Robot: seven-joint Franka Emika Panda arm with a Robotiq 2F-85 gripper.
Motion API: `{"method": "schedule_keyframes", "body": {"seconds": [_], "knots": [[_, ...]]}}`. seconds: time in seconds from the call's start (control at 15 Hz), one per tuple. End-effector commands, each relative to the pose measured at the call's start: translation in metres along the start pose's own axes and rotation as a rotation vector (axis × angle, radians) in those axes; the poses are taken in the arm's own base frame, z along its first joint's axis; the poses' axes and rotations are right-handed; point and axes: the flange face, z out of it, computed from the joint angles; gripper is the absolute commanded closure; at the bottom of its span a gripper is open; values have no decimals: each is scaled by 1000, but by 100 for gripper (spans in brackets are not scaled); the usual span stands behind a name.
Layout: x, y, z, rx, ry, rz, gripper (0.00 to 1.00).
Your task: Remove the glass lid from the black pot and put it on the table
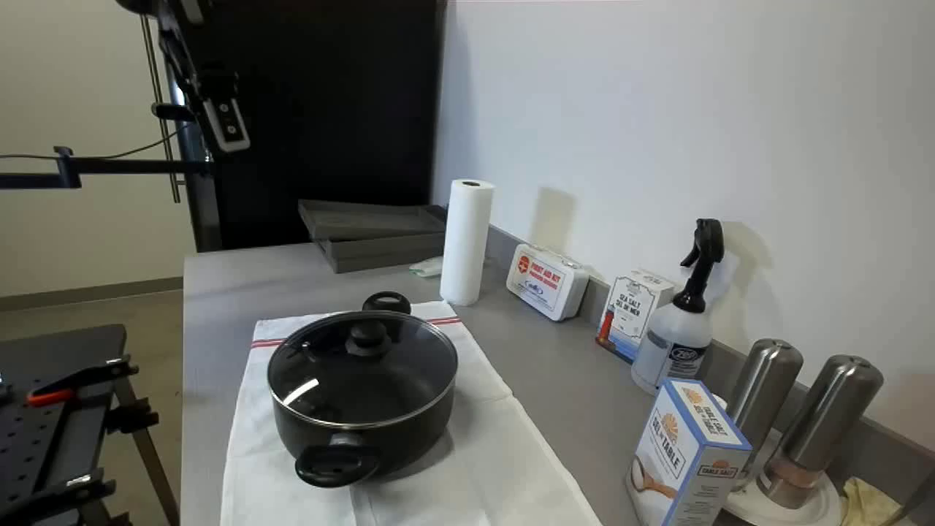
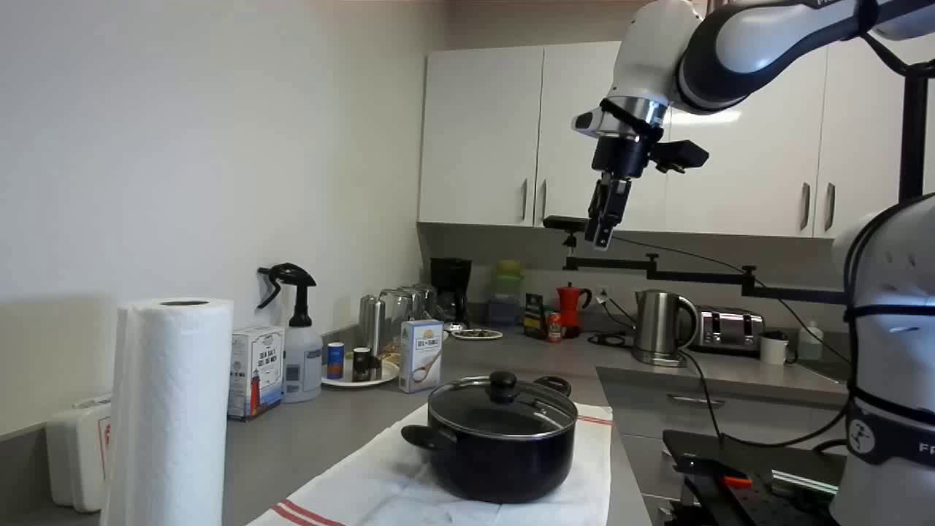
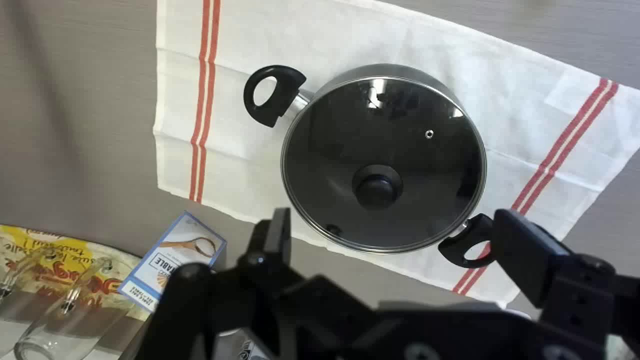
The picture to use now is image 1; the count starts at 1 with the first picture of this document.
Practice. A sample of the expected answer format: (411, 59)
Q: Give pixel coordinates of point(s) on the white paper towel roll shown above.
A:
(466, 243)

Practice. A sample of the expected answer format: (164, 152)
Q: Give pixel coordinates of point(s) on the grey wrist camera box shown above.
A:
(227, 125)

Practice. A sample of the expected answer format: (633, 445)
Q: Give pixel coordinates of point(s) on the black clamp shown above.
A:
(60, 493)

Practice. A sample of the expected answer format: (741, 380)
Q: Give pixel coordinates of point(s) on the black cooking pot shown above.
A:
(368, 443)

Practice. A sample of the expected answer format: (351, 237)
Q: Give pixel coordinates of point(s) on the black tall cabinet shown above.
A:
(330, 107)

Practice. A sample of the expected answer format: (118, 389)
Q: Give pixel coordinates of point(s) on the white box blue red print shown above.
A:
(628, 312)

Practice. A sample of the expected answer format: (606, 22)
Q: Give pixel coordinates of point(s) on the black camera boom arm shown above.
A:
(105, 168)

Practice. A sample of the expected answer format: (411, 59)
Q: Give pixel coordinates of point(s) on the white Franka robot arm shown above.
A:
(164, 19)

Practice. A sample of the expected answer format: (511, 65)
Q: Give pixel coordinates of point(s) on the steel grinder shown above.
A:
(763, 389)
(827, 418)

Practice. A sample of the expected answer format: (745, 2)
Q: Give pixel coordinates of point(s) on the white towel with red stripes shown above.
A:
(485, 456)

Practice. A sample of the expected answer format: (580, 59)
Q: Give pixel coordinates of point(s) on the yellow cloth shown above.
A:
(868, 503)

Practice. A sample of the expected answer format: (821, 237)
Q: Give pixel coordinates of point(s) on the glass lid with black knob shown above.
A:
(389, 376)

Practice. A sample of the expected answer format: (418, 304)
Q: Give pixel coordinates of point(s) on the grey foam slab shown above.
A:
(384, 253)
(365, 221)

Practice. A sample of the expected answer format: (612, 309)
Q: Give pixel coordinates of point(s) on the thin grey stand pole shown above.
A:
(164, 117)

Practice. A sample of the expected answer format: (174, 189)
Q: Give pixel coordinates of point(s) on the white box with orange print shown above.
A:
(545, 282)

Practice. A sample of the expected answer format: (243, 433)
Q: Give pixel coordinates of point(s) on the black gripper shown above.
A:
(197, 82)

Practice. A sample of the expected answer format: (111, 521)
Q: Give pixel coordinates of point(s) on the blue white carton orange print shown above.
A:
(682, 447)

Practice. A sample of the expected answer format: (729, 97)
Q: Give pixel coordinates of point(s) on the white round plate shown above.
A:
(777, 513)

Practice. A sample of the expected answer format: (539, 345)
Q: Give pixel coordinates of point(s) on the clear spray bottle black nozzle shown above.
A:
(672, 336)

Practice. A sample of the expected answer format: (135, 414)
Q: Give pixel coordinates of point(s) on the black perforated table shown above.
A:
(47, 427)

